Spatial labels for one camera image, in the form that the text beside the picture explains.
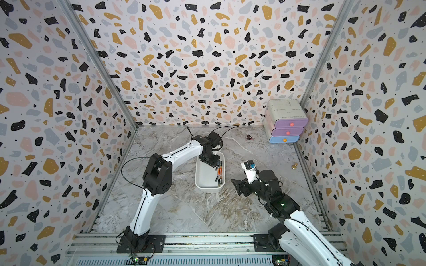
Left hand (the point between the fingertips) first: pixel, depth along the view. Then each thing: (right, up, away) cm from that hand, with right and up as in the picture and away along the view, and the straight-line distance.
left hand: (216, 162), depth 97 cm
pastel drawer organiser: (+40, +25, 0) cm, 47 cm away
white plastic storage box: (-6, -7, 0) cm, 10 cm away
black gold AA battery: (+2, -1, +3) cm, 4 cm away
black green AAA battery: (+2, -10, -4) cm, 11 cm away
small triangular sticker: (+22, +15, +20) cm, 33 cm away
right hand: (+12, -3, -21) cm, 25 cm away
